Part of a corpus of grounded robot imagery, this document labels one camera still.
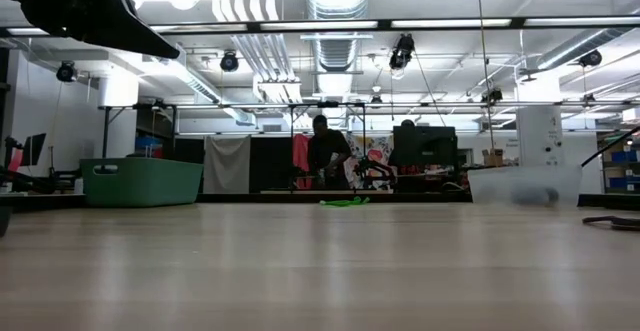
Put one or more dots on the small tilted monitor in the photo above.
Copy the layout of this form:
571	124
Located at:
34	148

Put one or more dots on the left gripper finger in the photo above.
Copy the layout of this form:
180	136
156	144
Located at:
130	41
145	30

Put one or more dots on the clear plastic bin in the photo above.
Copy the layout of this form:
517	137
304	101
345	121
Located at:
490	181

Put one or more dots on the black monitor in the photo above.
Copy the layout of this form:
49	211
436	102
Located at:
425	146

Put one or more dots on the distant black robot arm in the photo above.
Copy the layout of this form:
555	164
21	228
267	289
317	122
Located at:
375	168

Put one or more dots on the floral hanging cloth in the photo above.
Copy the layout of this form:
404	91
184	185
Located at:
382	146

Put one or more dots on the red hanging cloth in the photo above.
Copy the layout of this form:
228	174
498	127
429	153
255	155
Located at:
300	151

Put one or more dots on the black slanted rod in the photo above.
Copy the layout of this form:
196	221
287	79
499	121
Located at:
610	146

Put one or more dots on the cardboard box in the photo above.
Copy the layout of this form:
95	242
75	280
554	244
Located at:
492	158

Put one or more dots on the green rubber band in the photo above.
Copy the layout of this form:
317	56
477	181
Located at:
335	203
361	200

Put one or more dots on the teal plastic basket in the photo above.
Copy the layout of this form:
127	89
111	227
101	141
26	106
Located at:
150	186

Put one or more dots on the black ceiling spotlight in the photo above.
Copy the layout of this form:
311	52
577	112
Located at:
65	71
402	51
591	58
230	62
494	95

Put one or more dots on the thin dark rubber band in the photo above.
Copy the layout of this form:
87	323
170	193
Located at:
620	222

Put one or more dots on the shelf with blue bins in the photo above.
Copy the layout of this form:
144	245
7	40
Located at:
622	158

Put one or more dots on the white square pillar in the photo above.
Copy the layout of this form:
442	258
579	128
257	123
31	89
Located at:
118	121

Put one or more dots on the grey hanging cloth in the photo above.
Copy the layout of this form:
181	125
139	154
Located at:
226	163

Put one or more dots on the blue distant bin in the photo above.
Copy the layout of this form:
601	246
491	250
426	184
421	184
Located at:
148	146

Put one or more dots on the black distant rig frame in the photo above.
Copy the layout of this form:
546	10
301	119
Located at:
327	104

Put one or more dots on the white cylinder machine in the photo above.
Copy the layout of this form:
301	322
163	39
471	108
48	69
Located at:
540	136

